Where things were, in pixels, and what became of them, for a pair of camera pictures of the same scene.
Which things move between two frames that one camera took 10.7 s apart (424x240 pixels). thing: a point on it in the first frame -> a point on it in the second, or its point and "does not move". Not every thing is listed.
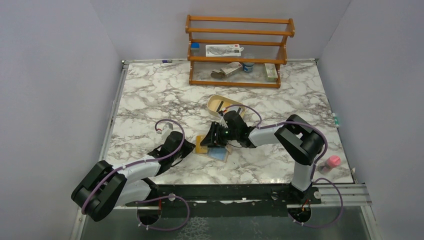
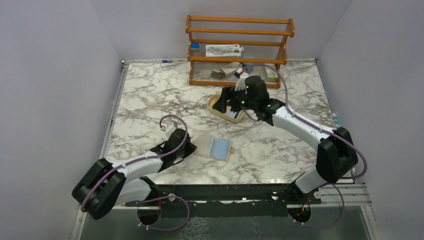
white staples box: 231,67 does not move
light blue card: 217,152 does not move
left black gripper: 189,147 does not move
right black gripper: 210,140 -> 228,93
